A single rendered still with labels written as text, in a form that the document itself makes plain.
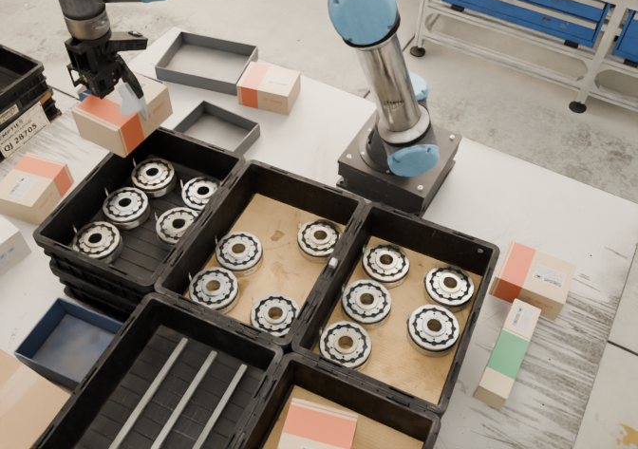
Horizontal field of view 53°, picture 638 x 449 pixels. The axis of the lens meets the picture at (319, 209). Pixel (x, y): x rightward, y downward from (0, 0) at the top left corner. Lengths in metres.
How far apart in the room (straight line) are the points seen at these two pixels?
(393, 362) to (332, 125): 0.84
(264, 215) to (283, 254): 0.12
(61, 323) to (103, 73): 0.60
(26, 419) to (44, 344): 0.29
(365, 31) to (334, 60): 2.13
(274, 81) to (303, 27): 1.61
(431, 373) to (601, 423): 1.11
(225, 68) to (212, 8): 1.62
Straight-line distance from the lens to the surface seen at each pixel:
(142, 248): 1.48
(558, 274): 1.57
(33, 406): 1.32
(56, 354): 1.54
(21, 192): 1.76
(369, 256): 1.39
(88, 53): 1.26
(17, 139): 2.49
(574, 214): 1.81
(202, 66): 2.12
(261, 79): 1.94
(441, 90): 3.18
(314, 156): 1.80
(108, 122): 1.34
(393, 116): 1.35
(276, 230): 1.47
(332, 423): 1.16
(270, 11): 3.65
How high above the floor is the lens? 1.99
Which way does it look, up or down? 50 degrees down
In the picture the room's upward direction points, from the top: 2 degrees clockwise
